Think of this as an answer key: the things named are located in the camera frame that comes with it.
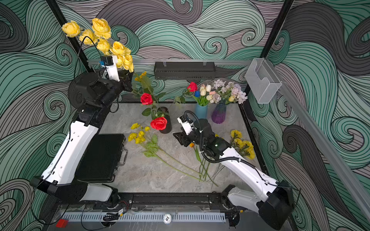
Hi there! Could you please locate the mixed rose bouquet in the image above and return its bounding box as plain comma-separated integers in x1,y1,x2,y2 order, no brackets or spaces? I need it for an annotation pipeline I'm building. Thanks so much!
139,81,198,134

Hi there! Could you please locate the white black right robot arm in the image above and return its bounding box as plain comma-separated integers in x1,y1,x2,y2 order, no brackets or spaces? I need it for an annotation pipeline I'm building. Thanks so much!
174,110,295,231

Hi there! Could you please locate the black wall tray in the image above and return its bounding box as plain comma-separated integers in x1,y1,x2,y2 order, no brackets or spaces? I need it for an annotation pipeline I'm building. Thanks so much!
154,61,216,82

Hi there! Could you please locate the yellow carnation flower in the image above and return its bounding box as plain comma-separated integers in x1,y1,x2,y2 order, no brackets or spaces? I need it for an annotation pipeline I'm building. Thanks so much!
230,130,242,139
239,148,256,160
242,141,253,152
232,138,245,148

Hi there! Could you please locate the teal ceramic vase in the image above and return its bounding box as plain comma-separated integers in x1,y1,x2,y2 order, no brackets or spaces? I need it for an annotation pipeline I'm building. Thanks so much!
195,104,208,119

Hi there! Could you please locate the yellow poppy spray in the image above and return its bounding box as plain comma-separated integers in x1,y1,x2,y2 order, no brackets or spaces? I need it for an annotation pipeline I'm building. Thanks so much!
128,123,201,181
128,131,204,182

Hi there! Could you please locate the pink lilac flower bunch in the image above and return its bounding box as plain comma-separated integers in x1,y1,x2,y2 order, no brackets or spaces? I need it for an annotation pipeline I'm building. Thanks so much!
210,80,248,105

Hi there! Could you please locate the colourful tulip bunch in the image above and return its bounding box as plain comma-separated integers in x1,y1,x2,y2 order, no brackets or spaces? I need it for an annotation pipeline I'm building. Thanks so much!
192,84,215,106

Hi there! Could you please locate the black vase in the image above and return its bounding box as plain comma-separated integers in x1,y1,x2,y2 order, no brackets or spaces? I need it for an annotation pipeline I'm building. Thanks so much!
158,107,172,134

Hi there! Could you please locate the white slotted cable duct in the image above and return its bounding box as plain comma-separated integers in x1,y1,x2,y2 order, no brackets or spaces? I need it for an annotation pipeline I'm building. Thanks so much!
62,212,226,223

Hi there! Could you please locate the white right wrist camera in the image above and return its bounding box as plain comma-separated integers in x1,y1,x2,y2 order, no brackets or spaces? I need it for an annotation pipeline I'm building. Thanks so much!
177,114,196,135

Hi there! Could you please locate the red small block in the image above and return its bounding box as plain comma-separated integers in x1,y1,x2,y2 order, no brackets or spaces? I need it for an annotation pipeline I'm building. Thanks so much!
56,219,68,228

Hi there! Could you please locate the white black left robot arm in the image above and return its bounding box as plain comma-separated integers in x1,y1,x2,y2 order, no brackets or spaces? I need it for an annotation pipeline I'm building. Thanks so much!
30,70,133,208

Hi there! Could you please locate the black corner frame post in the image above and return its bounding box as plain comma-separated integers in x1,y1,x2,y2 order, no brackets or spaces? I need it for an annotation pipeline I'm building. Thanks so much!
246,1,294,93

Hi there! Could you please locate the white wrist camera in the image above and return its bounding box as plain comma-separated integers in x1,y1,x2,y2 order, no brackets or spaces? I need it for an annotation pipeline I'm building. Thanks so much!
101,55,120,82
177,114,196,135

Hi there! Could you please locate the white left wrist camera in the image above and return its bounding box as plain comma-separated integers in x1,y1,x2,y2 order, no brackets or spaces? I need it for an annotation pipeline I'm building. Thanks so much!
101,55,120,82

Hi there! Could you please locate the purple glass vase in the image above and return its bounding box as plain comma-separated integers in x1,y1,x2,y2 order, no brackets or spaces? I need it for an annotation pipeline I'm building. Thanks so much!
211,103,227,124

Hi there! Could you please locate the black left corner post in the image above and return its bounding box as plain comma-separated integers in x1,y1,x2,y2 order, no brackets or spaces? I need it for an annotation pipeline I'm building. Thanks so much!
46,0,94,72

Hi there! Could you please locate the black case with handle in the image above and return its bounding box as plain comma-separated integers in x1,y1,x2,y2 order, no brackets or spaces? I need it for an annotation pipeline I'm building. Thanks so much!
75,134,126,183

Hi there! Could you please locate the clear plastic wall bin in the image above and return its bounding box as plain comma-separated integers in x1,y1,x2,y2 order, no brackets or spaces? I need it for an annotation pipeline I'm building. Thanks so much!
245,58,282,104

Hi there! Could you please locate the orange tulip stem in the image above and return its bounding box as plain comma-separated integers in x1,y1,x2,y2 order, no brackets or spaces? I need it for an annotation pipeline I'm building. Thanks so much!
190,143,218,186

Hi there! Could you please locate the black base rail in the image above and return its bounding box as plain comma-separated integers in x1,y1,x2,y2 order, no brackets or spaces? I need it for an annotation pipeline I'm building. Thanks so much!
51,192,278,214

